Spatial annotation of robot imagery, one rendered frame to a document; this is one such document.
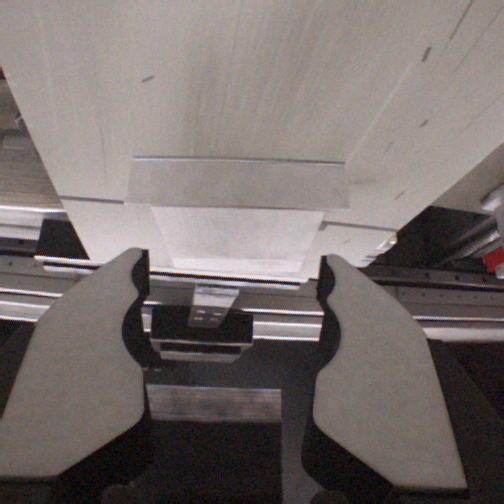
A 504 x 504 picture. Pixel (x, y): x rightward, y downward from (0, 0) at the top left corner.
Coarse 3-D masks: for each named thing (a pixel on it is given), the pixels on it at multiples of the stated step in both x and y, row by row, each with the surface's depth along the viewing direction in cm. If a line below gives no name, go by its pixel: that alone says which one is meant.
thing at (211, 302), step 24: (216, 288) 32; (168, 312) 45; (192, 312) 38; (216, 312) 38; (168, 336) 44; (192, 336) 45; (216, 336) 45; (240, 336) 46; (192, 360) 52; (216, 360) 51
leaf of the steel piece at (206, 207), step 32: (160, 160) 15; (192, 160) 15; (224, 160) 15; (256, 160) 15; (288, 160) 15; (128, 192) 15; (160, 192) 15; (192, 192) 15; (224, 192) 15; (256, 192) 15; (288, 192) 15; (320, 192) 15; (160, 224) 21; (192, 224) 21; (224, 224) 21; (256, 224) 21; (288, 224) 20; (192, 256) 25; (224, 256) 25; (256, 256) 25; (288, 256) 25
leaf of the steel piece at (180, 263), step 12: (180, 264) 26; (192, 264) 26; (204, 264) 26; (216, 264) 26; (228, 264) 26; (240, 264) 26; (252, 264) 26; (264, 264) 26; (276, 264) 26; (288, 264) 26; (300, 264) 26
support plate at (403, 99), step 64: (0, 0) 8; (64, 0) 9; (128, 0) 9; (192, 0) 9; (256, 0) 9; (320, 0) 9; (384, 0) 9; (448, 0) 9; (0, 64) 11; (64, 64) 11; (128, 64) 11; (192, 64) 11; (256, 64) 11; (320, 64) 11; (384, 64) 11; (448, 64) 10; (64, 128) 14; (128, 128) 14; (192, 128) 14; (256, 128) 14; (320, 128) 14; (384, 128) 13; (448, 128) 13; (64, 192) 18; (384, 192) 18; (320, 256) 25
